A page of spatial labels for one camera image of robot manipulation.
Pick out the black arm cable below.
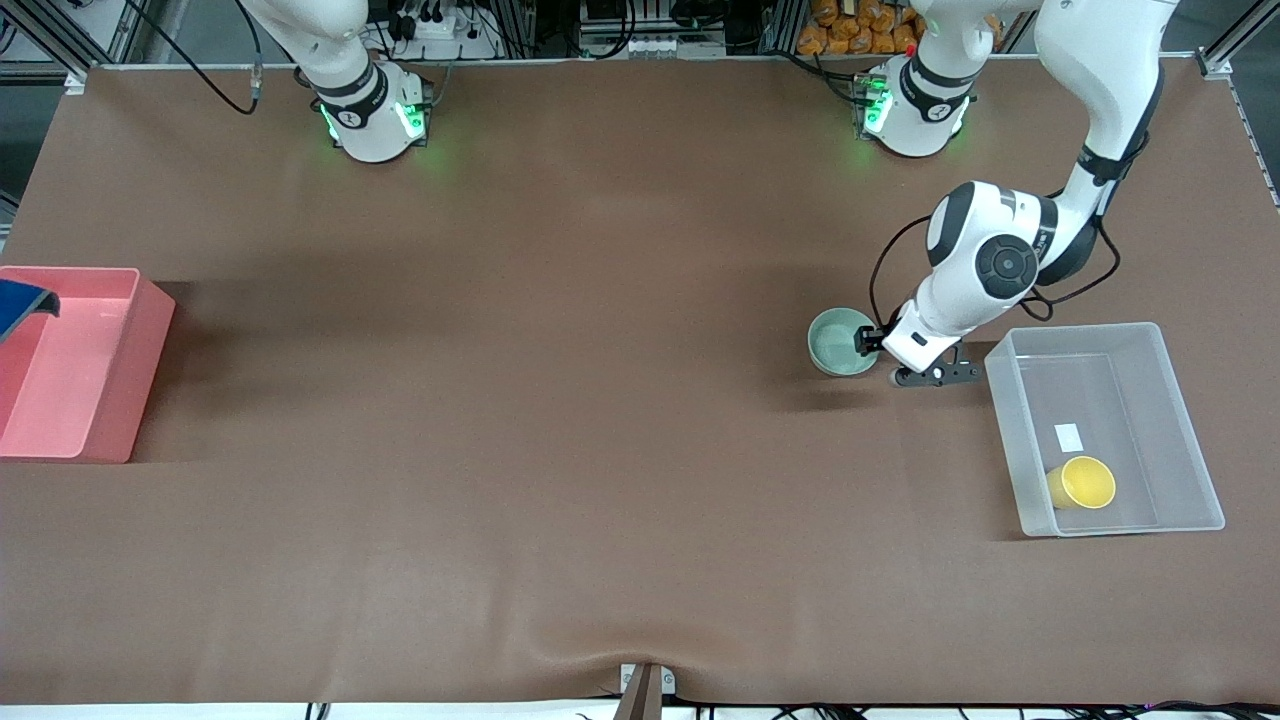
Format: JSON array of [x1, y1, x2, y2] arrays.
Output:
[[868, 95, 1151, 333], [122, 0, 265, 116]]

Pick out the white connector block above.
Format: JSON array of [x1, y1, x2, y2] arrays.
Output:
[[620, 36, 727, 58]]

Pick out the blue cloth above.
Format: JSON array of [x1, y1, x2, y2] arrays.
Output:
[[0, 279, 61, 346]]

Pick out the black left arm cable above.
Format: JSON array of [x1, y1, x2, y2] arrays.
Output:
[[868, 95, 1151, 333]]

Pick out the pale green bowl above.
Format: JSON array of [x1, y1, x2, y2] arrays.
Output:
[[807, 307, 885, 378]]

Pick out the pink plastic bin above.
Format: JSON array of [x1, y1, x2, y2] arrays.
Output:
[[0, 266, 177, 465]]

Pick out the yellow cup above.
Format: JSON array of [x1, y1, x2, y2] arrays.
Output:
[[1046, 455, 1117, 511]]

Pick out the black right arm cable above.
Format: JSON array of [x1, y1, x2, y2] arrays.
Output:
[[122, 0, 265, 116]]

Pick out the aluminium frame profile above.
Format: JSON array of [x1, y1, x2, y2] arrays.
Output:
[[1198, 0, 1266, 81], [100, 0, 153, 67]]

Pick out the white power strip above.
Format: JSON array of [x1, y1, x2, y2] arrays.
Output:
[[385, 10, 501, 61]]

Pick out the orange packaged items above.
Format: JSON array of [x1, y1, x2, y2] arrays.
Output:
[[797, 0, 926, 57]]

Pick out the clear plastic bin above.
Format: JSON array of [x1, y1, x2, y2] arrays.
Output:
[[984, 321, 1227, 539]]

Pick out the metal table edge bracket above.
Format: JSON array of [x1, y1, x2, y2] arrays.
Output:
[[619, 662, 677, 720]]

